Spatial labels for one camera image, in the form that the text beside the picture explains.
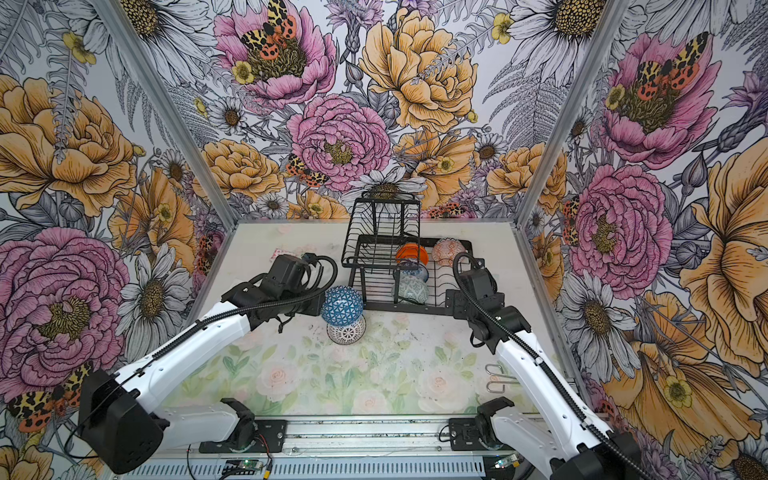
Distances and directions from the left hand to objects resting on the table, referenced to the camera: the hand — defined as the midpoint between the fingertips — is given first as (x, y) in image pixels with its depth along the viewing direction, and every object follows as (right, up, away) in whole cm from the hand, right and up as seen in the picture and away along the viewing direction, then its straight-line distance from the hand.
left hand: (320, 307), depth 81 cm
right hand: (+40, 0, -1) cm, 40 cm away
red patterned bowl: (+38, +15, +28) cm, 49 cm away
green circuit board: (-14, -35, -10) cm, 39 cm away
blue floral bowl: (+27, +8, +22) cm, 35 cm away
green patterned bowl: (+26, +3, +17) cm, 31 cm away
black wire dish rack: (+20, +11, -2) cm, 23 cm away
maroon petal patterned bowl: (+6, -10, +9) cm, 15 cm away
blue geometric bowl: (+5, 0, +5) cm, 7 cm away
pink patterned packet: (-23, +14, +31) cm, 41 cm away
